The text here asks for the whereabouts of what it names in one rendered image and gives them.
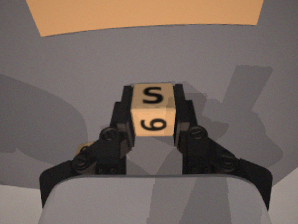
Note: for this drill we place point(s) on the orange flat mat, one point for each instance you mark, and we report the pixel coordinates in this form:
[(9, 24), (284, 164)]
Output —
[(65, 16)]

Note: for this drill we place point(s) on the tan letter block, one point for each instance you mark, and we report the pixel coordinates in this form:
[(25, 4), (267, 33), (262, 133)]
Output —
[(81, 147), (153, 109)]

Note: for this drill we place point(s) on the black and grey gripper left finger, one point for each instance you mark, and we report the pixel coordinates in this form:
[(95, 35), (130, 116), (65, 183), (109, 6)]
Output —
[(104, 154)]

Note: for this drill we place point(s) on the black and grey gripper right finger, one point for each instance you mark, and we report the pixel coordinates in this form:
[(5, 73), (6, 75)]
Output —
[(201, 152)]

